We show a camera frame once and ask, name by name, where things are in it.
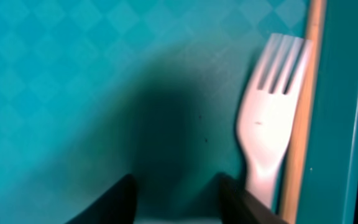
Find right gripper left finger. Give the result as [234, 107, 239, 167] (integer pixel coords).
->
[67, 174, 137, 224]

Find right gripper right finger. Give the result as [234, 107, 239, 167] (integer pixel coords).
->
[218, 174, 287, 224]

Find white plastic fork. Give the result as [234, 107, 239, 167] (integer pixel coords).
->
[236, 33, 313, 208]

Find wooden chopstick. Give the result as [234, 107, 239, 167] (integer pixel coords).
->
[279, 0, 326, 223]

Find teal serving tray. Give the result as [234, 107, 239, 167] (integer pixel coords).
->
[0, 0, 358, 224]

